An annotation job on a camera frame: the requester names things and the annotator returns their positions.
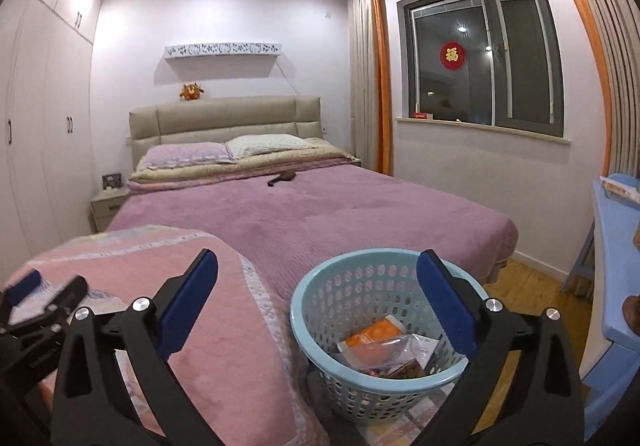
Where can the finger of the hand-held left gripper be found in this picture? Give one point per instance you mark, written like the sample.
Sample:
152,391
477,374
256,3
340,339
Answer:
57,301
22,287

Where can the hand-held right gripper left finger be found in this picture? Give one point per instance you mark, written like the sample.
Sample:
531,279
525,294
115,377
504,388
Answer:
187,306

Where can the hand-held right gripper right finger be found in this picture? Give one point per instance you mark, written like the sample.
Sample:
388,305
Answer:
447,311

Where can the clear plastic bag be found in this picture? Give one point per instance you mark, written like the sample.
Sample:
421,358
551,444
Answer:
415,351

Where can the orange packet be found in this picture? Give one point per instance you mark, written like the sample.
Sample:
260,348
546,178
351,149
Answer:
372,333

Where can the light blue plastic basket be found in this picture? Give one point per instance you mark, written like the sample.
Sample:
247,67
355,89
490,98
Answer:
320,286

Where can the beige nightstand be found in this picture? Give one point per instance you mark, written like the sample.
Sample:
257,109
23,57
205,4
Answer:
107,208

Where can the beige folded blanket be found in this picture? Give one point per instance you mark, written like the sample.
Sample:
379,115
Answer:
200,172

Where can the bed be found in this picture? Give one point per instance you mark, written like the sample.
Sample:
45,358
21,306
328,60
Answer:
350,216

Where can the purple pillow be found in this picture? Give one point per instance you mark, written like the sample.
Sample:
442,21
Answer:
185,154

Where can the dark brown back scratcher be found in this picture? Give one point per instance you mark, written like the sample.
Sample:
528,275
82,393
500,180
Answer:
282,178

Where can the white wardrobe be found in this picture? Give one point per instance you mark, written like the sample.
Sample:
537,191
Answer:
45,126

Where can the light blue desk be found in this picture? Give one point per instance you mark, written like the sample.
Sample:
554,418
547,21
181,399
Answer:
607,276

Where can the white floral pillow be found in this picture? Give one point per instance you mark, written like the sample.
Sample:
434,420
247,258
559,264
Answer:
270,145

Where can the brown round object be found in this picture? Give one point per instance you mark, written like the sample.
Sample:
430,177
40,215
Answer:
632,311

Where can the white window sill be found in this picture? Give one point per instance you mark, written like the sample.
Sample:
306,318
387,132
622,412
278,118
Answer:
500,130

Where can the beige padded headboard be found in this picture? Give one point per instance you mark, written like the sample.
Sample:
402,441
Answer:
225,119

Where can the small red box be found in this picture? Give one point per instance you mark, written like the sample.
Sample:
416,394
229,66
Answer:
422,115

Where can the long white box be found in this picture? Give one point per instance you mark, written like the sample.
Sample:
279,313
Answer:
622,188

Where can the orange plush toy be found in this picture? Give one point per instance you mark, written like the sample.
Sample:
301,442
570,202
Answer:
191,91

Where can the beige orange curtain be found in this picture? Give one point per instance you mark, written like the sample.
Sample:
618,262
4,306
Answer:
615,51
367,76

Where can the grey framed window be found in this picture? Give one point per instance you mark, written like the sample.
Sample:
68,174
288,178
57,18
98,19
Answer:
550,76

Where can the red round window sticker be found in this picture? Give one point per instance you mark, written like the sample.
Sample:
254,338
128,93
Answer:
451,54

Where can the dark picture frame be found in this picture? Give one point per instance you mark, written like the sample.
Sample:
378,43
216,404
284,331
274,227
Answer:
111,180

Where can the white patterned wall shelf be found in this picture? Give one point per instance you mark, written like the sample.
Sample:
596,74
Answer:
220,49

